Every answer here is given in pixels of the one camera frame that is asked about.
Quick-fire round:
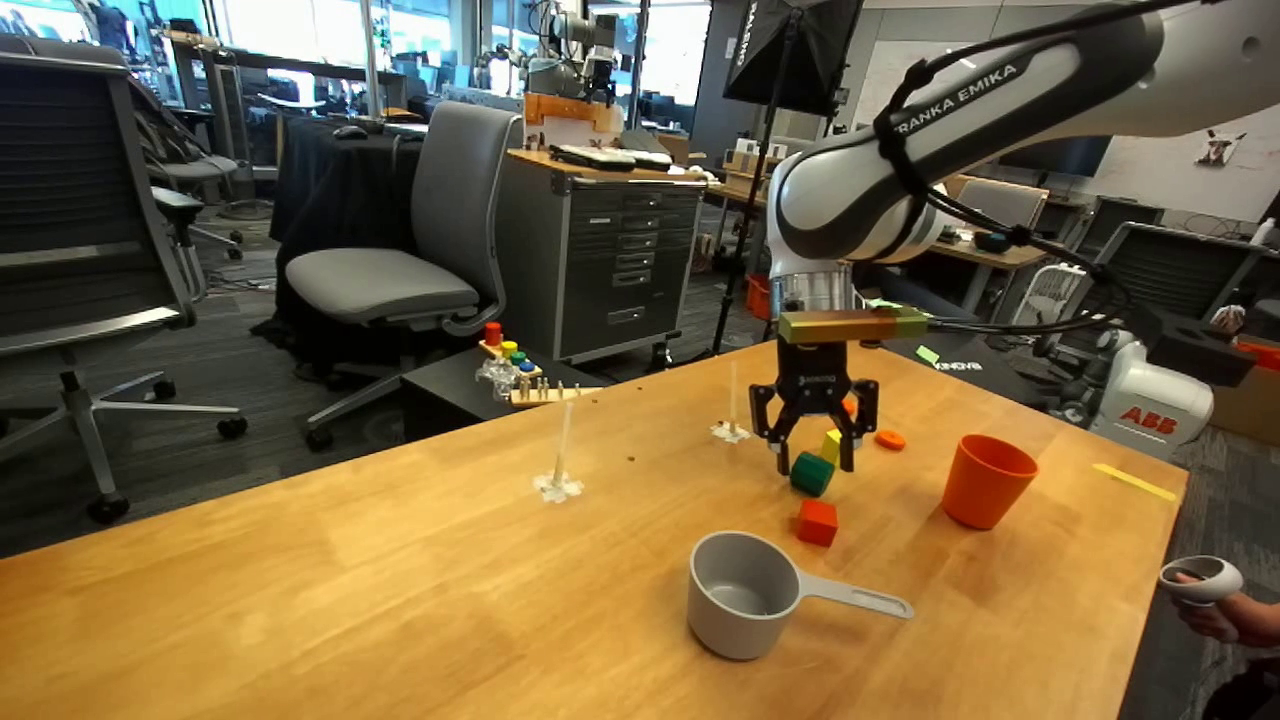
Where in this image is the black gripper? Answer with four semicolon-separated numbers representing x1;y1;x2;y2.
749;339;883;479

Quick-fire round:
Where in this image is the orange cube block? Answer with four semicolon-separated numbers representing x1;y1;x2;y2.
790;497;842;547

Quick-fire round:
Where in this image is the grey pot with handle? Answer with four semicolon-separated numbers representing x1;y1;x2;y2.
682;528;918;664

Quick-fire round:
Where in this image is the white ABB robot base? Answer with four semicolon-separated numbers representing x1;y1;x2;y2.
1085;326;1221;462

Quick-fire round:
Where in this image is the person hand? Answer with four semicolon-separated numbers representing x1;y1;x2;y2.
1169;591;1280;650

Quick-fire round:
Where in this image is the thin white peg stand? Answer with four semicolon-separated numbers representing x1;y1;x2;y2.
709;356;754;448
530;392;588;509

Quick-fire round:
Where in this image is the red bin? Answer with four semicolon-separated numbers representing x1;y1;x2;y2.
741;269;781;325

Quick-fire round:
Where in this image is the orange plastic cup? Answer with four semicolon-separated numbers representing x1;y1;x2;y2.
938;431;1042;536

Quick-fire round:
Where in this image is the black light stand pole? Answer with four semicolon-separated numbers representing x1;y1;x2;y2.
703;103;806;359

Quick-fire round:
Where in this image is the grey drawer cabinet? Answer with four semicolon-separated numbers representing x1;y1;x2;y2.
496;148;709;371

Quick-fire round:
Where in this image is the colourful stacking toy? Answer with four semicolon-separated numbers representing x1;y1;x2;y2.
474;315;607;411

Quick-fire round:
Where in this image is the yellow tape strip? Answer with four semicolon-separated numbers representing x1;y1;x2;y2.
1089;460;1183;509

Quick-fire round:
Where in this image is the black softbox light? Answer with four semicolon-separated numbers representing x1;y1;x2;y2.
718;0;866;120

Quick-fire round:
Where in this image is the dark low side table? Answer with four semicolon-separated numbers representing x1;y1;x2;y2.
395;348;615;436

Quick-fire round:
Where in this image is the orange white box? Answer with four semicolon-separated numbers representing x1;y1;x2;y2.
519;89;628;151

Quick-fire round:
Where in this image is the white VR controller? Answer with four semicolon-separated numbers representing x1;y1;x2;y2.
1155;553;1249;611

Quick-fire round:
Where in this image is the grey padded office chair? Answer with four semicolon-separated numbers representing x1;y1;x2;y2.
278;100;519;451

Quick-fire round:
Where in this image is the person in dark clothes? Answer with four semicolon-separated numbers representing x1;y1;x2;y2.
1197;649;1280;720

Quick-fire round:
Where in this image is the black draped jacket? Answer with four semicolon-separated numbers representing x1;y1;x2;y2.
269;110;433;261

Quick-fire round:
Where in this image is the black mesh office chair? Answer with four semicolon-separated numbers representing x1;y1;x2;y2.
0;46;252;528

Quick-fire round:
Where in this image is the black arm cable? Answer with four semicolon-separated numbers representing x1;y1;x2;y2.
872;55;1280;356

